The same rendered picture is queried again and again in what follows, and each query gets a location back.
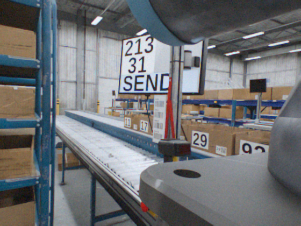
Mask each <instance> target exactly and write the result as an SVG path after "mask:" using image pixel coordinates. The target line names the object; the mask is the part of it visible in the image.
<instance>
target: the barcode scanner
mask: <svg viewBox="0 0 301 226"><path fill-rule="evenodd" d="M157 148H158V152H159V153H160V154H162V155H163V161H164V163H167V162H176V161H177V157H182V156H189V155H191V143H190V142H186V141H185V140H182V139H177V138H168V139H160V141H159V142H158V144H157Z"/></svg>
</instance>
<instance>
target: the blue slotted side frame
mask: <svg viewBox="0 0 301 226"><path fill-rule="evenodd" d="M64 112H66V116H67V117H70V118H72V119H74V120H77V121H78V122H81V123H84V124H85V125H87V126H90V127H92V121H93V122H94V126H93V128H94V129H97V130H99V131H101V132H104V133H106V134H108V135H111V136H113V137H115V138H117V139H121V140H123V141H124V142H128V141H129V142H128V144H131V145H133V146H136V145H137V146H136V147H138V148H140V149H142V150H145V148H146V150H145V151H148V152H149V153H152V154H155V155H156V156H160V158H163V155H162V154H160V153H159V152H158V148H157V143H156V142H153V139H152V138H149V137H145V136H143V135H140V134H136V133H134V132H131V131H127V130H124V129H122V128H117V127H115V126H113V125H108V124H105V123H102V122H99V121H96V120H93V119H89V118H87V117H83V116H80V115H76V114H73V113H71V112H69V111H64ZM111 130H112V131H111ZM127 135H128V136H127ZM133 143H134V144H133ZM154 145H155V148H154ZM187 157H188V160H197V159H205V158H211V157H208V156H205V155H203V154H199V153H196V152H194V151H191V155H189V156H183V157H182V159H181V157H180V160H179V161H185V160H187Z"/></svg>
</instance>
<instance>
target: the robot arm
mask: <svg viewBox="0 0 301 226"><path fill-rule="evenodd" d="M126 1H127V3H128V6H129V8H130V10H131V11H132V13H133V15H134V17H135V19H136V20H137V21H138V23H139V24H140V25H141V27H142V28H143V29H145V30H146V31H147V32H148V33H149V35H150V36H152V38H154V39H155V40H157V41H159V42H161V43H163V44H166V45H169V46H184V45H195V44H197V43H200V42H201V41H204V40H208V39H211V38H214V37H216V36H221V35H223V34H226V33H229V32H233V31H236V30H239V29H244V28H245V27H248V26H251V25H254V24H258V23H261V22H265V21H266V20H270V19H274V18H277V17H280V16H283V15H286V14H288V13H292V12H296V11H298V10H301V0H126ZM268 171H269V172H270V173H271V175H272V176H273V177H274V178H275V179H276V180H277V181H279V182H280V184H282V185H283V186H284V187H285V188H287V189H289V190H290V191H291V192H293V193H294V194H296V195H297V196H298V197H301V74H300V76H299V78H298V79H297V81H296V83H295V85H294V87H293V88H292V89H291V92H290V94H289V95H288V98H287V99H286V101H285V102H284V105H283V106H282V108H281V109H280V112H279V113H278V115H277V117H276V119H275V120H274V122H273V126H272V128H271V132H270V144H269V153H268Z"/></svg>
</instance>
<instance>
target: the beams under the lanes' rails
mask: <svg viewBox="0 0 301 226"><path fill-rule="evenodd" d="M56 134H57V135H58V136H59V137H60V139H61V140H62V141H63V142H64V143H65V144H66V145H67V146H68V147H69V149H71V151H72V152H74V153H75V155H76V156H77V157H78V158H79V160H80V161H81V162H83V163H84V165H85V166H86V167H87V168H88V169H89V171H90V172H91V173H92V174H93V175H94V176H95V177H96V178H97V179H98V180H99V181H100V182H101V183H102V184H103V186H104V187H105V188H106V189H107V190H108V191H109V192H110V193H111V194H112V196H113V197H114V198H115V199H116V200H117V201H118V202H119V203H120V204H121V205H122V207H123V208H124V209H125V210H126V211H127V212H128V213H129V214H130V215H131V216H132V218H133V219H134V220H135V221H136V222H137V223H138V225H140V226H146V224H145V223H144V222H143V220H141V219H140V217H139V216H137V214H136V213H134V211H133V210H132V209H131V208H130V207H129V206H128V205H127V204H126V203H125V202H124V201H123V200H122V199H121V198H120V197H119V196H118V195H117V194H116V193H115V192H114V191H113V189H112V188H111V187H110V186H109V185H108V184H107V183H106V182H105V181H104V180H103V179H102V178H101V177H100V176H99V175H98V174H97V173H96V172H95V171H94V170H93V169H92V168H91V167H90V166H89V165H88V164H87V163H86V162H85V161H84V160H83V159H82V158H81V156H80V155H79V154H78V153H77V152H75V150H74V149H72V147H71V146H69V144H68V143H66V141H65V140H64V139H63V138H62V137H61V136H60V135H59V134H58V133H57V132H56Z"/></svg>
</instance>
